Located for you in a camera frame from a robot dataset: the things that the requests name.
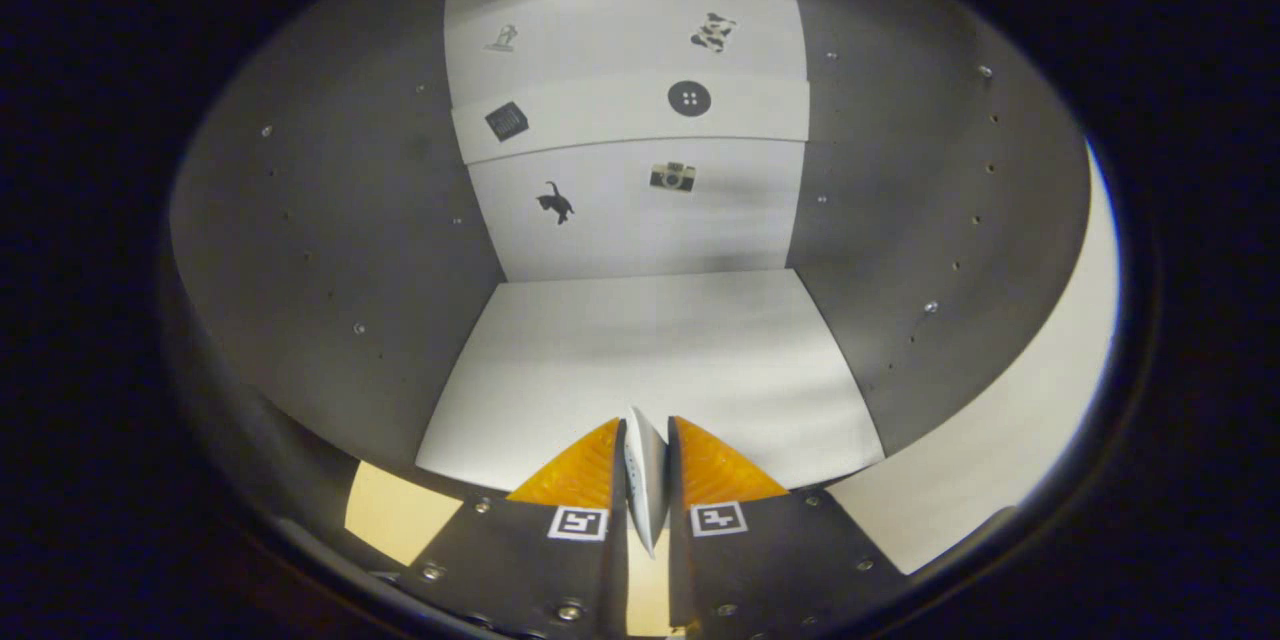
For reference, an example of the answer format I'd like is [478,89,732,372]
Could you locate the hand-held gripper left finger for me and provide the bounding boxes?
[405,417,629,640]

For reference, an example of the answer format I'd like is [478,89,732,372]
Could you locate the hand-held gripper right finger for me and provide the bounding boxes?
[667,415,911,640]

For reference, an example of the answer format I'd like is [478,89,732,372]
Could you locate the slim blue white tube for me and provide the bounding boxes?
[624,406,669,558]

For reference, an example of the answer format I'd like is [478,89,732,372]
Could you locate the white cabinet shelf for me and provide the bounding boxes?
[415,268,886,493]

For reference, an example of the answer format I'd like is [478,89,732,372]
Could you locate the dark grey cabinet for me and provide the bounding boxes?
[165,0,1093,521]

